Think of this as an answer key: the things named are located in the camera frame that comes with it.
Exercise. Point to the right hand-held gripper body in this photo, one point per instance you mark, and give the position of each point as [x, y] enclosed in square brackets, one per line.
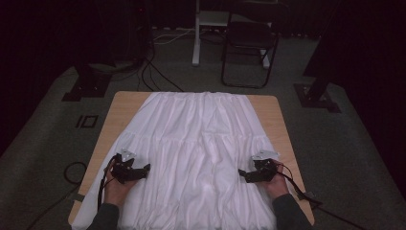
[266, 167]

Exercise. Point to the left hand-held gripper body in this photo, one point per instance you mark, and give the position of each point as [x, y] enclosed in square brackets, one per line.
[123, 167]

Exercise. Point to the white pleated skirt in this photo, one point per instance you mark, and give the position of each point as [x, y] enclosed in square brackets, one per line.
[198, 134]

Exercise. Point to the person's right hand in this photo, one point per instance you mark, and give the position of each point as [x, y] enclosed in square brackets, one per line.
[277, 187]

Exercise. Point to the person's left hand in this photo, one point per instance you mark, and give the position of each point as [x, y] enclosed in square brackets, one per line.
[116, 191]

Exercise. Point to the grey tape piece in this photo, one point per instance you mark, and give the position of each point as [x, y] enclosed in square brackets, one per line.
[78, 197]
[308, 195]

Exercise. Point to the black stand with flat base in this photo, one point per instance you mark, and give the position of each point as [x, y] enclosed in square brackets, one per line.
[316, 96]
[86, 86]

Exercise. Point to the black folding chair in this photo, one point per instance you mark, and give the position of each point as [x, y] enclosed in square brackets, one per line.
[250, 35]

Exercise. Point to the black computer tower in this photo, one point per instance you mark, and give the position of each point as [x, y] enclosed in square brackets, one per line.
[139, 32]

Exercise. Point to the white desk frame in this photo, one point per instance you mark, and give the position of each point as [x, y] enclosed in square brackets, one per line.
[196, 48]

